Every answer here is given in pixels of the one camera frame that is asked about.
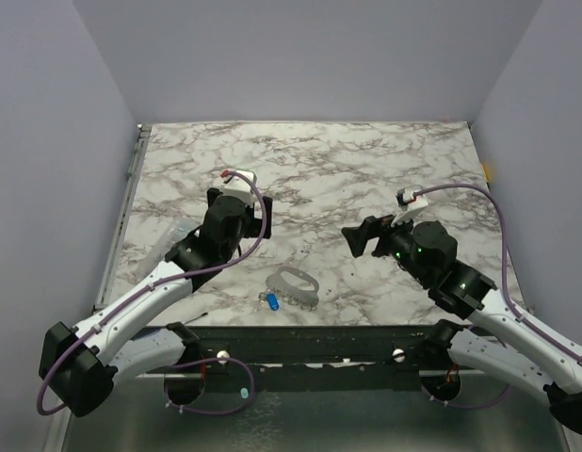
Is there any blue tagged key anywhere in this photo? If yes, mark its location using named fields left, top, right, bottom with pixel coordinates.
left=266, top=293, right=280, bottom=312

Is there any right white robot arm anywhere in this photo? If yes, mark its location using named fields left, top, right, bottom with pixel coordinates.
left=341, top=217, right=582, bottom=435

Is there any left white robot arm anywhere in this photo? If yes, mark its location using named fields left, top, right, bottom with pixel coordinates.
left=36, top=185, right=273, bottom=417

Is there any clear plastic parts box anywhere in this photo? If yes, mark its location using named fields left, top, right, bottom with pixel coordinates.
left=135, top=218, right=198, bottom=282

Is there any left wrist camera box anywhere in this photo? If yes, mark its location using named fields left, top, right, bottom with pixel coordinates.
left=220, top=170, right=254, bottom=206

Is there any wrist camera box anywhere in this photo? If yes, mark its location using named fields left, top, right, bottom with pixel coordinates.
left=220, top=170, right=254, bottom=206
left=392, top=188, right=428, bottom=226

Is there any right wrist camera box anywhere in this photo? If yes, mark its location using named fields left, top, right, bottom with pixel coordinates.
left=392, top=188, right=428, bottom=226

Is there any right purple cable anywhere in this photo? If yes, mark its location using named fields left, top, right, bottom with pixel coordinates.
left=406, top=182, right=582, bottom=410

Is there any purple cable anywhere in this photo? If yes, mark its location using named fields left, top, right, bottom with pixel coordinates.
left=406, top=182, right=582, bottom=410
left=36, top=169, right=268, bottom=418

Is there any left side metal rail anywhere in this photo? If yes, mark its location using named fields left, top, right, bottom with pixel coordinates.
left=126, top=124, right=153, bottom=179

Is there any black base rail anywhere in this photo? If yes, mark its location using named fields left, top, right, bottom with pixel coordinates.
left=144, top=320, right=466, bottom=392

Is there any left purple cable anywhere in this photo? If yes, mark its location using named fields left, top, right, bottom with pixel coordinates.
left=36, top=169, right=268, bottom=418

